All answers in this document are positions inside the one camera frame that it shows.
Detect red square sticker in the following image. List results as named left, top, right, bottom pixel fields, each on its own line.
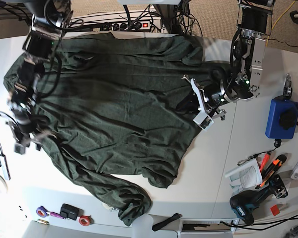
left=270, top=205, right=280, bottom=216

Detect black power strip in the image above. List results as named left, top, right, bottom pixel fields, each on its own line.
left=99, top=21, right=152, bottom=32

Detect orange black utility knife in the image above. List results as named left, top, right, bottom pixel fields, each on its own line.
left=255, top=154, right=287, bottom=189

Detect yellow cable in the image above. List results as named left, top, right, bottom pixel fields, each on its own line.
left=266, top=0, right=298, bottom=47

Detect red tape roll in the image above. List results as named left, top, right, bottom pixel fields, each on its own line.
left=78, top=216, right=91, bottom=227

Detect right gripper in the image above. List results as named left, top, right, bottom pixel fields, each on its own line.
left=6, top=116, right=57, bottom=154

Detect rolled paper sheet with drawing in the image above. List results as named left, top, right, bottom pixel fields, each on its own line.
left=224, top=159, right=263, bottom=193

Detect grey usb hub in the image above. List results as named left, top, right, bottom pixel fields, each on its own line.
left=0, top=154, right=10, bottom=180

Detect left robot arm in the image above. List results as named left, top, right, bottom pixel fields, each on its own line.
left=176, top=0, right=275, bottom=130

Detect black action camera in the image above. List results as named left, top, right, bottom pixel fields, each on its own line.
left=60, top=204, right=79, bottom=220

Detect black strap handle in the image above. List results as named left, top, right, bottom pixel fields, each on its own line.
left=152, top=213, right=182, bottom=232

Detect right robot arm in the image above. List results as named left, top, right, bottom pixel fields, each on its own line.
left=7, top=0, right=73, bottom=155

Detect blue box with black knob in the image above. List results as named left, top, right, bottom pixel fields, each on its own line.
left=265, top=73, right=298, bottom=149

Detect dark teal cordless drill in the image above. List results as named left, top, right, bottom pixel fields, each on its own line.
left=229, top=175, right=288, bottom=226

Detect clear tape rolls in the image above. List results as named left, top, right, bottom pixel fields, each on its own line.
left=102, top=202, right=119, bottom=212

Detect purple tape roll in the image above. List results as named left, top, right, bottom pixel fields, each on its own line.
left=36, top=206, right=48, bottom=218

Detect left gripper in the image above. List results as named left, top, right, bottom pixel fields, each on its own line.
left=175, top=75, right=226, bottom=130

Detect dark green t-shirt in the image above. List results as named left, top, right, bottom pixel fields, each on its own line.
left=2, top=31, right=231, bottom=227

